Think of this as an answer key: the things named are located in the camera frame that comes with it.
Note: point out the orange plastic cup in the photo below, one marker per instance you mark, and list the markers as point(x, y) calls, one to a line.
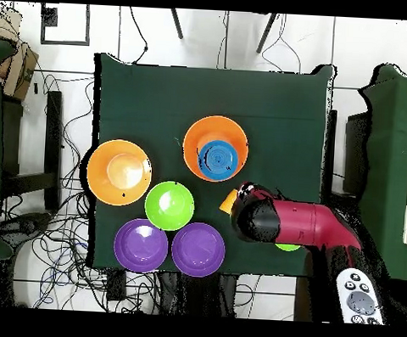
point(229, 202)

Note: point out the small green plastic bowl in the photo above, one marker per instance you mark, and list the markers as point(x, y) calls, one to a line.
point(287, 247)

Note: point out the purple plastic bowl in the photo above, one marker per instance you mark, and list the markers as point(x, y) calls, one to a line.
point(198, 249)
point(141, 245)

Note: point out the black bench frame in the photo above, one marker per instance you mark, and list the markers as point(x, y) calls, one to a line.
point(53, 133)

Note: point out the large orange plastic bowl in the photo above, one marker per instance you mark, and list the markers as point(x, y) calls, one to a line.
point(222, 128)
point(119, 172)

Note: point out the medium green plastic bowl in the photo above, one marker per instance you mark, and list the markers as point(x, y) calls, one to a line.
point(169, 205)

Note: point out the black tripod leg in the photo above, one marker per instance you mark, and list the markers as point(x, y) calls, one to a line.
point(177, 24)
point(266, 34)

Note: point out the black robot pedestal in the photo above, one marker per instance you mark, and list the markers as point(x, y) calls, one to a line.
point(200, 294)

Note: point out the small blue plastic bowl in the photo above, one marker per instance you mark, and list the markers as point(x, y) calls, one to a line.
point(218, 159)

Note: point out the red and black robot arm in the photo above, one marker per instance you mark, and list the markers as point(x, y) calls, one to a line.
point(305, 225)

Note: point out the black floor frame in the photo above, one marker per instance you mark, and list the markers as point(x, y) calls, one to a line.
point(64, 42)

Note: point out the dark green tablecloth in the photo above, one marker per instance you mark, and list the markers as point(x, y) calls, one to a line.
point(210, 97)

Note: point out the black power strip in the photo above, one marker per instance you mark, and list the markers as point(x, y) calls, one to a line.
point(116, 284)

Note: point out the cardboard box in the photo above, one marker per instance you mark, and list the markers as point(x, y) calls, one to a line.
point(18, 67)

